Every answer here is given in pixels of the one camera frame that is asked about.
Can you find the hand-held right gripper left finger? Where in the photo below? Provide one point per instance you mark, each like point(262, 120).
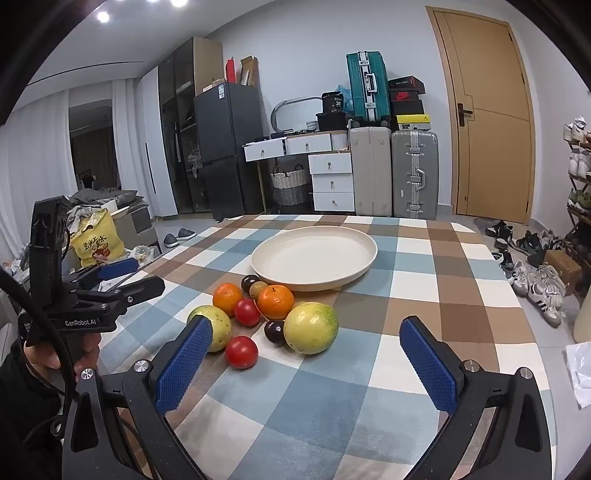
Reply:
point(184, 364)

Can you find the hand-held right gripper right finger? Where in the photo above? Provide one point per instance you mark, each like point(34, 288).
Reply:
point(427, 364)

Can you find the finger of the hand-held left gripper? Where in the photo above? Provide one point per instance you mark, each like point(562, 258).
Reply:
point(117, 268)
point(143, 288)

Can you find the yellow spotted passion fruit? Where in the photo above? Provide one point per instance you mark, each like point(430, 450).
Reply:
point(220, 323)

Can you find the red tomato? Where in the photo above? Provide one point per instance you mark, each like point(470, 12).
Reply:
point(247, 312)
point(241, 352)

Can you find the orange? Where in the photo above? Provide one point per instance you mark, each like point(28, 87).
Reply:
point(227, 298)
point(275, 302)

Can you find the dark cherry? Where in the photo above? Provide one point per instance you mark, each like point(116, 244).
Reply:
point(250, 282)
point(275, 332)

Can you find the brown longan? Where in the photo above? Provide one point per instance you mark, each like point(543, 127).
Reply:
point(260, 287)

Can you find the green yellow passion fruit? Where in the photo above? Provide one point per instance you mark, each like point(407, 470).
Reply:
point(310, 327)

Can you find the cream round plate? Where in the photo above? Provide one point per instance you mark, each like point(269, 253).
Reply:
point(314, 258)

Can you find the person's left forearm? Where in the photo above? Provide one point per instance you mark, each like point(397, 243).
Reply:
point(23, 415)

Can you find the person's left hand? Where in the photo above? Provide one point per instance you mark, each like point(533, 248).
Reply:
point(87, 346)

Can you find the yellow printed bag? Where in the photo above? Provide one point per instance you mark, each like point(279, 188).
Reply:
point(99, 240)

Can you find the large cardboard box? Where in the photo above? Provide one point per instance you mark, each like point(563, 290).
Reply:
point(134, 226)

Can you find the grey slipper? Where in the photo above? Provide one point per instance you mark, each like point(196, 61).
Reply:
point(171, 240)
point(186, 233)

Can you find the checked tablecloth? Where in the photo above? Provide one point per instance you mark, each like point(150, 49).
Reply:
point(369, 323)

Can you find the pile of clothes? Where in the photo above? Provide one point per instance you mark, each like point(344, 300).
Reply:
point(106, 196)

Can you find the white wardrobe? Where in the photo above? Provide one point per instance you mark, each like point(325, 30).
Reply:
point(152, 138)

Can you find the pile of shoes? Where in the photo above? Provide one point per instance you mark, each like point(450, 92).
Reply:
point(531, 277)

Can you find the dark glass cabinet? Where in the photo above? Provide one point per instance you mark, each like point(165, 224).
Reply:
point(178, 138)

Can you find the white plastic bag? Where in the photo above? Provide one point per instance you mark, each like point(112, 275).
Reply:
point(581, 374)

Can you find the brown cardboard box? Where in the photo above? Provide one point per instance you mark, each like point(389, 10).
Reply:
point(562, 266)

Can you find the dark grey fridge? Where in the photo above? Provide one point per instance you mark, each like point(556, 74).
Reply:
point(226, 138)

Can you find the woven basket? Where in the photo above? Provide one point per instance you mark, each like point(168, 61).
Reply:
point(289, 187)

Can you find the silver suitcase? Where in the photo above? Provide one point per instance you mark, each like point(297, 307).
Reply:
point(415, 175)

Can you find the beige suitcase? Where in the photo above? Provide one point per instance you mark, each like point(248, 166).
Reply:
point(371, 170)

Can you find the white drawer chest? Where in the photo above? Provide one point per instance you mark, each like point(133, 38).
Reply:
point(331, 182)

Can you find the white desk with drawers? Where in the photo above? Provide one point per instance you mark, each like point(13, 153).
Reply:
point(295, 144)

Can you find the shoe rack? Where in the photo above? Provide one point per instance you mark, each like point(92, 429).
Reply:
point(579, 212)

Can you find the silver metal hoop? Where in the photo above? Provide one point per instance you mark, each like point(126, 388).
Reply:
point(277, 110)

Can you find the ceiling spotlight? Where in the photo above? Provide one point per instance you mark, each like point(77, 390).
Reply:
point(102, 17)

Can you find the wooden door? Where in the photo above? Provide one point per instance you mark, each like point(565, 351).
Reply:
point(489, 138)

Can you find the open cardboard box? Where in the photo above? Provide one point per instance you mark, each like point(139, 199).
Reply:
point(249, 71)

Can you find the yellow and black shoe box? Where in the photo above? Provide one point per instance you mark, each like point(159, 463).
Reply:
point(413, 123)

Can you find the plain black shoe box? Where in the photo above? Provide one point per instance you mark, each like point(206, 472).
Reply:
point(407, 108)

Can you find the red and black shoe box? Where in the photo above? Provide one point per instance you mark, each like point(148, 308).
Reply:
point(405, 96)

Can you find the blue plastic bag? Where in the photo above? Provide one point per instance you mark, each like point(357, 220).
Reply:
point(344, 92)

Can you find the teal suitcase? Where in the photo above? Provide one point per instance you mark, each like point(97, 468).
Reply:
point(364, 83)

